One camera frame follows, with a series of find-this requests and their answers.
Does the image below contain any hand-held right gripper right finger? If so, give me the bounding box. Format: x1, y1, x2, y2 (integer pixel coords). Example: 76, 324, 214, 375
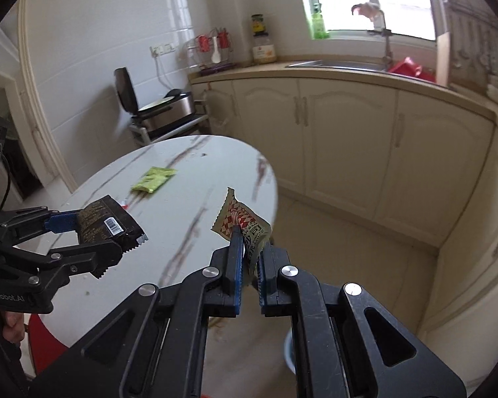
255, 244, 467, 398

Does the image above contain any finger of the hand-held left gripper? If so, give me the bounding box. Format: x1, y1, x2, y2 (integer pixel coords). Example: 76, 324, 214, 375
0, 206, 82, 250
0, 239, 124, 296

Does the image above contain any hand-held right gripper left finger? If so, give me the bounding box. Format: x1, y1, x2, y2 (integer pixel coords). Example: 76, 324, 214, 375
28, 234, 246, 398

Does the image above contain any dark barcode wrapper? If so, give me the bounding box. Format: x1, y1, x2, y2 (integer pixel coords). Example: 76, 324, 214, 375
75, 195, 149, 256

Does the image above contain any red checkered wrapper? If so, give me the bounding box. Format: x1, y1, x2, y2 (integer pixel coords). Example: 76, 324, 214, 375
210, 187, 273, 288

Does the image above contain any blue plastic bin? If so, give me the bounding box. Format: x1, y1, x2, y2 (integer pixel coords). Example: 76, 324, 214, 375
283, 327, 299, 376

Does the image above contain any person's left forearm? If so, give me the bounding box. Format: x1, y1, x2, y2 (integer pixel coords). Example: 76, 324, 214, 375
0, 311, 32, 398

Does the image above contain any person's left hand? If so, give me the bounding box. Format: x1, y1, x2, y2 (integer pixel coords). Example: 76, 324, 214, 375
0, 311, 26, 343

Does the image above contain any red stool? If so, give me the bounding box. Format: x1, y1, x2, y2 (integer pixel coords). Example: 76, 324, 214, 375
27, 313, 71, 376

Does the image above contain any small round marble table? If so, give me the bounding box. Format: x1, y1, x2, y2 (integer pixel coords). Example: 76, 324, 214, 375
37, 135, 279, 347

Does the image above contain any green wrapper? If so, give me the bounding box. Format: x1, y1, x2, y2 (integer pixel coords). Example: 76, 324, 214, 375
131, 166, 179, 195

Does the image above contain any cream base cabinet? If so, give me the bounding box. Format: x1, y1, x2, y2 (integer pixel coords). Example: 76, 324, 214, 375
191, 77, 497, 248
417, 112, 498, 343

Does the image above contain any steel electric griddle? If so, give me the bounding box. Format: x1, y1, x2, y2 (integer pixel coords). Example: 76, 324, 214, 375
114, 67, 196, 132

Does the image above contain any glass jar yellow lid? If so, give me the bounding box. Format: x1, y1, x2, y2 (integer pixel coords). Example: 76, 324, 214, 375
250, 14, 278, 66

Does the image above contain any steel sink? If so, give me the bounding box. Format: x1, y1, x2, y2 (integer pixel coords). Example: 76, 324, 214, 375
286, 60, 393, 74

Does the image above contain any green bottle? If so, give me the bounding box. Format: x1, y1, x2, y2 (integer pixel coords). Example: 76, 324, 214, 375
309, 3, 330, 40

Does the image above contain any red cloth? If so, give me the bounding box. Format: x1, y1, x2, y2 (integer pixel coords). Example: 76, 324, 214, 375
388, 56, 437, 82

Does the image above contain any steel faucet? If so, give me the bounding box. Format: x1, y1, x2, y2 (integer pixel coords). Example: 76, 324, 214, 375
367, 10, 395, 71

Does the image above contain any beige countertop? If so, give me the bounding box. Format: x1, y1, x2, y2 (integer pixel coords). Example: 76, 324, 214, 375
190, 61, 498, 134

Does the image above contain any pink cloth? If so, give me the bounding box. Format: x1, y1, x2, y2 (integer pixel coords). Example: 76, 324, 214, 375
351, 2, 383, 21

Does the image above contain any wooden cutting board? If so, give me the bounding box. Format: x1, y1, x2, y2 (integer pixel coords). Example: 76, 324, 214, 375
435, 31, 456, 88

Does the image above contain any white door frame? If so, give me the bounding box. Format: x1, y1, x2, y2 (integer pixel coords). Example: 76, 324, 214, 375
0, 0, 78, 200

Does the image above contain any white power cable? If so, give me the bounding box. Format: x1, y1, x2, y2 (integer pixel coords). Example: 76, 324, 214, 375
155, 55, 172, 93

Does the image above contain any white wall outlet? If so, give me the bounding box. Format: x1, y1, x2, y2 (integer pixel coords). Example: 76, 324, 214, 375
150, 42, 177, 57

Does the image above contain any wire utensil rack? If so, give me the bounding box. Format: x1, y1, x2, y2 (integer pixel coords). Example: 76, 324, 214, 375
187, 28, 240, 76

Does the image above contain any wall utensil rail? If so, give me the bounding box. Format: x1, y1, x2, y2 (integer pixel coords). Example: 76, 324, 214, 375
448, 0, 498, 89

